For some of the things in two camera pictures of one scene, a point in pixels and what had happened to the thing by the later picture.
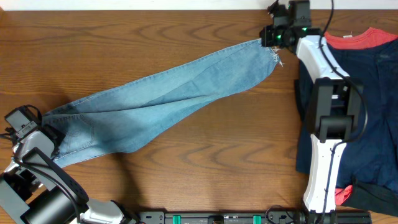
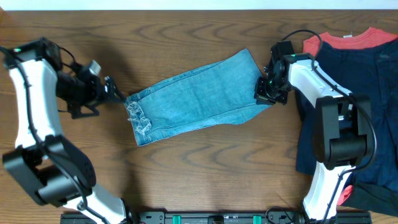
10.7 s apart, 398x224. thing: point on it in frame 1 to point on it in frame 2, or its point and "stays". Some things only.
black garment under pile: [374, 198] stays
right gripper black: [268, 40] to [262, 97]
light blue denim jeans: [114, 121] to [222, 93]
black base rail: [254, 217] stays
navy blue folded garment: [372, 157] stays
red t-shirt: [369, 37] stays
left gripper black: [60, 134] to [96, 98]
